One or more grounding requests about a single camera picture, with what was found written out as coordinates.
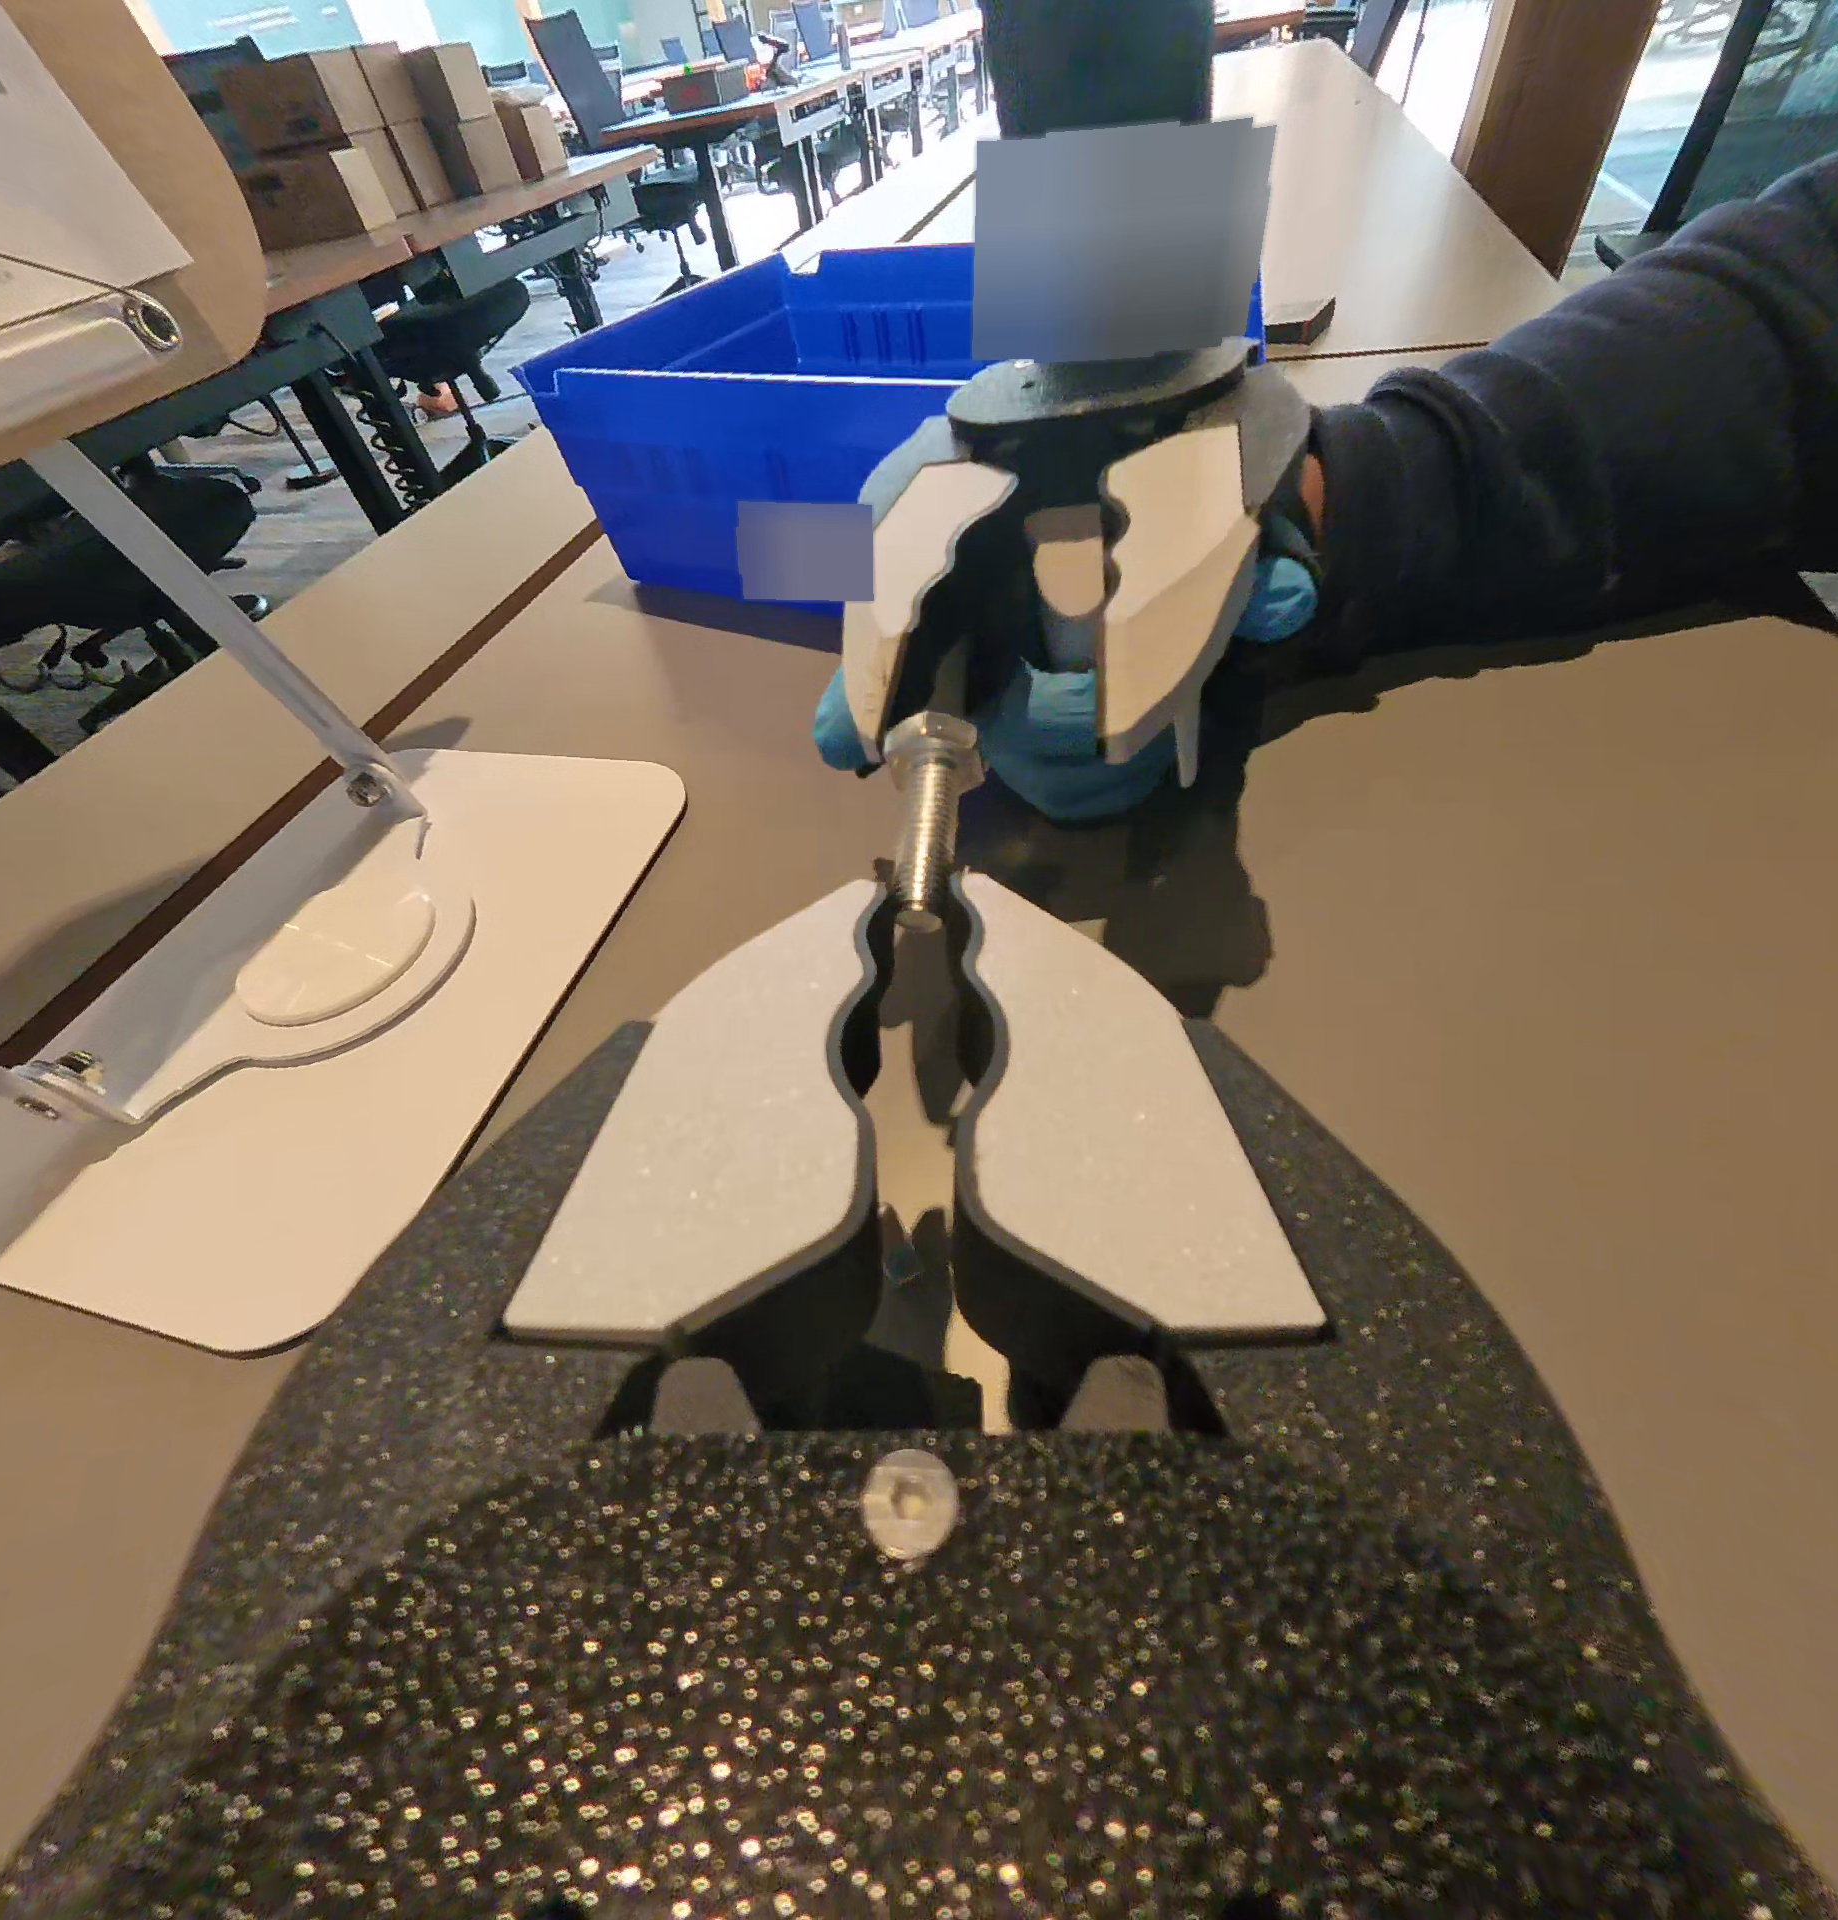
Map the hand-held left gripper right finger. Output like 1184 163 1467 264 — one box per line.
953 868 1331 1428

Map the wide wooden column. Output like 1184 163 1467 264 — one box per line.
1450 0 1661 278

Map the person's right hand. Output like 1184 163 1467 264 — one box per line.
811 546 1323 824

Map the desk under cardboard boxes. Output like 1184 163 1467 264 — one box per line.
250 142 665 527

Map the black office chair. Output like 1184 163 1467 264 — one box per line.
526 6 710 288
0 464 268 781
385 277 532 468

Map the silver hex bolt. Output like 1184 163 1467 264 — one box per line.
877 713 991 935

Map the blue plastic bin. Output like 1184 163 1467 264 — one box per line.
511 243 1267 612

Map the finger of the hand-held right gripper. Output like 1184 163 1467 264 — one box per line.
842 456 1023 755
1098 423 1266 789

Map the wooden sign board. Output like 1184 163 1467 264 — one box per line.
0 0 268 483

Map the long row of desks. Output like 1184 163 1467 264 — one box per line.
604 45 995 226

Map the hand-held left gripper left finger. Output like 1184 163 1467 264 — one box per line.
497 879 883 1428

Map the stack of cardboard boxes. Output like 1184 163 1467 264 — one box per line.
165 43 567 254

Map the white paper sheet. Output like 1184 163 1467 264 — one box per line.
0 0 194 338

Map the white sign stand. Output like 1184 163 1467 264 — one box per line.
0 441 692 1363

